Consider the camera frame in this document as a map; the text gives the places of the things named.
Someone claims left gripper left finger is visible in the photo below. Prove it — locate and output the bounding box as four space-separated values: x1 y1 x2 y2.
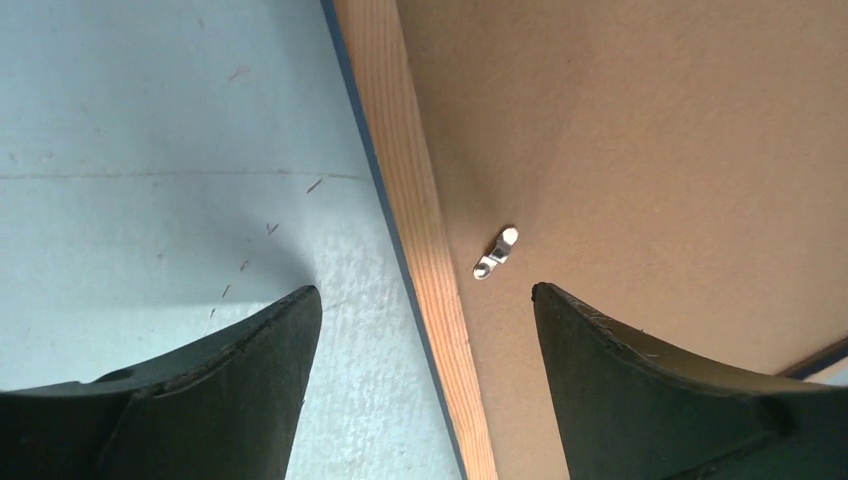
1 285 322 479

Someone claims brown backing board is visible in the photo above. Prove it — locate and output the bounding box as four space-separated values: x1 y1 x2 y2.
398 1 847 479

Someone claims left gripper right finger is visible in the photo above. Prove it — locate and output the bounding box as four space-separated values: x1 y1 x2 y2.
532 283 847 479

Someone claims wooden picture frame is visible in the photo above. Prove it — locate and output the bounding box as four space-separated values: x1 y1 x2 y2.
325 1 847 479

